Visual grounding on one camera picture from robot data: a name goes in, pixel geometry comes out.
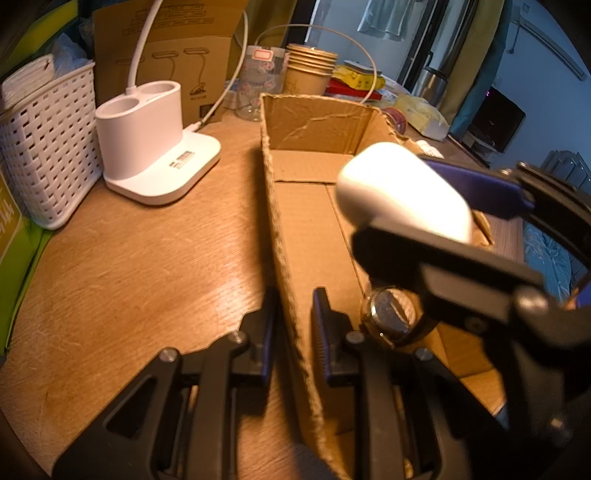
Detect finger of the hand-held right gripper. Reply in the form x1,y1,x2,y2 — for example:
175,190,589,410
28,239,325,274
351,217,591,444
420,157,591,261

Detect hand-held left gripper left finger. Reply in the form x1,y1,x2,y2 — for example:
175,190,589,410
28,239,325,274
53,288,280,480

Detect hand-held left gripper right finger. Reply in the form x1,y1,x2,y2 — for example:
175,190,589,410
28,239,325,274
311,287,522,480

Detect white plastic bottle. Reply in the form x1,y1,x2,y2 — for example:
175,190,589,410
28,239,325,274
337,142,475,244

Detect brown cardboard box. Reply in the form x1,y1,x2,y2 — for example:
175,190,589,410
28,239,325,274
259,92,525,480

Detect wristwatch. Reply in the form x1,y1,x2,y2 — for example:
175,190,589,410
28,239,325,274
359,286,437,349

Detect blue patterned bedding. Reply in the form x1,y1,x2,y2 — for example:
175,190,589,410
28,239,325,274
524,222,583,296

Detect yellow tissue pack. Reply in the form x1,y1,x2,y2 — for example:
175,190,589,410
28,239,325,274
392,95,451,139

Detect red metal can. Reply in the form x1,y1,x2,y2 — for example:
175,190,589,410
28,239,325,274
383,108,409,134

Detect steel thermos bottle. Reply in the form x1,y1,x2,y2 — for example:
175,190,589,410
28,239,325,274
422,67,451,112

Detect teal curtain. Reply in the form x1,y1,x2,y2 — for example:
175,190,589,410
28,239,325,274
450,0,515,137

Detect white packet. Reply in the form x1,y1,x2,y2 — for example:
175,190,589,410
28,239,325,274
383,76,408,100

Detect white air conditioner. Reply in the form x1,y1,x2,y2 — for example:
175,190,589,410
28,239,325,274
512,14,589,79

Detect yellow packets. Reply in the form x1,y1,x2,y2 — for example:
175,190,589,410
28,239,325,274
332,65,386,90

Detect flat red box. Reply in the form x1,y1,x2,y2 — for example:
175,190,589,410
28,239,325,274
325,78,384,100

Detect hanging pale clothes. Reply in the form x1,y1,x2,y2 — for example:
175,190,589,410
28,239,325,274
358,0,428,40

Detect stack of brown paper cups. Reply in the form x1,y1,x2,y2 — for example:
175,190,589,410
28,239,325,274
283,44,339,97

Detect clear glass with stickers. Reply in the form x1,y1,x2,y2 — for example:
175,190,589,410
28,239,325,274
235,45,289,121

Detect olive curtain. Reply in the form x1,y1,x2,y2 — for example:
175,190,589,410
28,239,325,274
245,0,324,49

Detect white woven plastic basket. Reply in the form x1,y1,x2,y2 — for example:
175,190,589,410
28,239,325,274
0,60,103,230

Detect brown printed cardboard packaging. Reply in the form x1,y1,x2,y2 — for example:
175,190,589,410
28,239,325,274
92,0,247,123

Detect clear plastic bag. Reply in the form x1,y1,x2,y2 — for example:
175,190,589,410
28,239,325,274
51,34,90,77

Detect white tissue pack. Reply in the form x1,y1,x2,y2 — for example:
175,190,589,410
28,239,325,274
0,53,56,109

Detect white power cable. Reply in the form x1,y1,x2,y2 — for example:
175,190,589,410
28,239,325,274
187,9,384,132

